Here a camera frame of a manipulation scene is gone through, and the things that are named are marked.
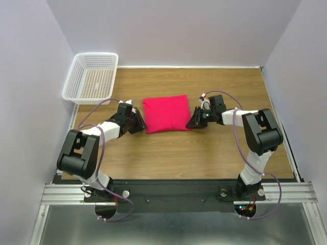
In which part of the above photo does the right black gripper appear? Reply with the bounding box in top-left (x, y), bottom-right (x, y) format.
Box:
top-left (185, 106), bottom-right (216, 128)

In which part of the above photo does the pink t shirt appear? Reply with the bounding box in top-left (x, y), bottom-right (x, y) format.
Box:
top-left (143, 94), bottom-right (191, 134)

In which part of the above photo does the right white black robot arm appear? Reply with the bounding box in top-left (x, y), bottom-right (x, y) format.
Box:
top-left (186, 93), bottom-right (284, 199)

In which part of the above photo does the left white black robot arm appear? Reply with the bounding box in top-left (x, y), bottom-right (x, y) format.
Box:
top-left (57, 100), bottom-right (146, 201)

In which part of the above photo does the white plastic basket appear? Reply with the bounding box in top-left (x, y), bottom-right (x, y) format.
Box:
top-left (61, 52), bottom-right (119, 105)

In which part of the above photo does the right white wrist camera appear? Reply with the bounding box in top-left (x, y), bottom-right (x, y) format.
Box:
top-left (199, 93), bottom-right (211, 110)

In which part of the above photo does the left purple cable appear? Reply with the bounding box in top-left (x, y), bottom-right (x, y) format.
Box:
top-left (77, 98), bottom-right (135, 222)

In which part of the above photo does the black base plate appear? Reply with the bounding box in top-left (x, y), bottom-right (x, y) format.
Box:
top-left (81, 179), bottom-right (266, 214)

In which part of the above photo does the aluminium frame rail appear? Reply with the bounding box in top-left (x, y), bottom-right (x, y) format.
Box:
top-left (29, 104), bottom-right (319, 245)

